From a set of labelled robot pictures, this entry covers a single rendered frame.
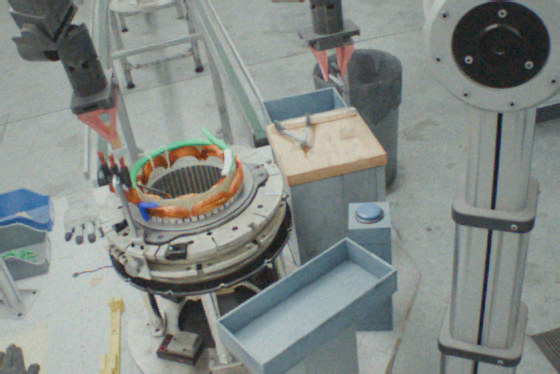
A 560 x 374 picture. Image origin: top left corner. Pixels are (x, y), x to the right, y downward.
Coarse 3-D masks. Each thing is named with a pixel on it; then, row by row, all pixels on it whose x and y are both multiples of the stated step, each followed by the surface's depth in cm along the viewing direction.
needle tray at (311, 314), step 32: (320, 256) 95; (352, 256) 98; (288, 288) 93; (320, 288) 95; (352, 288) 94; (384, 288) 90; (224, 320) 87; (256, 320) 91; (288, 320) 90; (320, 320) 89; (352, 320) 88; (256, 352) 86; (288, 352) 81; (320, 352) 89; (352, 352) 94
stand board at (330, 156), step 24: (336, 120) 128; (360, 120) 126; (288, 144) 122; (312, 144) 121; (336, 144) 120; (360, 144) 119; (288, 168) 115; (312, 168) 114; (336, 168) 115; (360, 168) 116
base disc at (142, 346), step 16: (288, 272) 132; (256, 288) 129; (144, 304) 129; (160, 304) 128; (176, 304) 128; (128, 320) 126; (144, 320) 125; (176, 320) 124; (128, 336) 122; (144, 336) 122; (160, 336) 121; (144, 352) 118; (208, 352) 116; (144, 368) 115; (160, 368) 114; (176, 368) 114; (192, 368) 113; (208, 368) 113; (224, 368) 112; (240, 368) 112
